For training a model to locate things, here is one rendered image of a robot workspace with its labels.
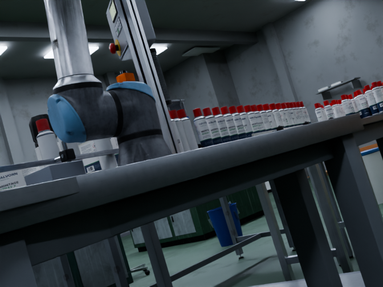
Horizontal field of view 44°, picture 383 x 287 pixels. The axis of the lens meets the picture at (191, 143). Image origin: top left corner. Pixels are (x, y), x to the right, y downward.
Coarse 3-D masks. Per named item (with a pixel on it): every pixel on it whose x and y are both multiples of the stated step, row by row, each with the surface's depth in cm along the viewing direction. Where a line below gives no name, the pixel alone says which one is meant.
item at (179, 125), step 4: (172, 112) 184; (176, 112) 185; (172, 116) 184; (176, 116) 184; (176, 120) 183; (180, 120) 183; (176, 124) 182; (180, 124) 183; (180, 128) 182; (180, 132) 182; (184, 132) 183; (180, 136) 182; (184, 136) 183; (184, 140) 182; (184, 144) 182; (188, 144) 183; (184, 148) 182; (188, 148) 182
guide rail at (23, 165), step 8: (96, 152) 141; (104, 152) 144; (112, 152) 146; (40, 160) 125; (48, 160) 127; (72, 160) 133; (0, 168) 115; (8, 168) 116; (16, 168) 118; (24, 168) 120
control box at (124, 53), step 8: (136, 0) 159; (144, 0) 160; (144, 8) 159; (144, 16) 159; (112, 24) 167; (144, 24) 158; (112, 32) 170; (120, 32) 160; (152, 32) 158; (120, 40) 163; (152, 40) 159; (120, 48) 165; (128, 48) 160; (120, 56) 168; (128, 56) 168
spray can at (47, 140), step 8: (40, 120) 133; (40, 128) 133; (48, 128) 134; (40, 136) 132; (48, 136) 132; (40, 144) 132; (48, 144) 132; (56, 144) 134; (40, 152) 133; (48, 152) 132; (56, 152) 133
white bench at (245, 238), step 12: (276, 192) 410; (228, 204) 456; (276, 204) 412; (228, 216) 452; (108, 240) 284; (240, 240) 447; (252, 240) 420; (288, 240) 409; (108, 252) 285; (228, 252) 395; (240, 252) 449; (60, 264) 327; (120, 264) 285; (204, 264) 374; (120, 276) 283; (180, 276) 354
